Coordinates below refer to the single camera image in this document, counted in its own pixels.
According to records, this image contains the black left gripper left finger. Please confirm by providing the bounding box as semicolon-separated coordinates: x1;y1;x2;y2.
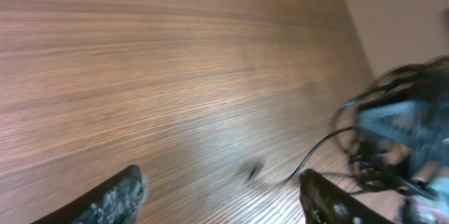
33;165;147;224

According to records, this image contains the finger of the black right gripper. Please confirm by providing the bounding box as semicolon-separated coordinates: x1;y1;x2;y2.
356;100;448;148

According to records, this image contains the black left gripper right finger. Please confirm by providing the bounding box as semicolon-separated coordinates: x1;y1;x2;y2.
300;169;393;224

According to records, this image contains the black cable bundle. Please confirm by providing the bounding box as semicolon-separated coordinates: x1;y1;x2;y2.
283;55;449;199

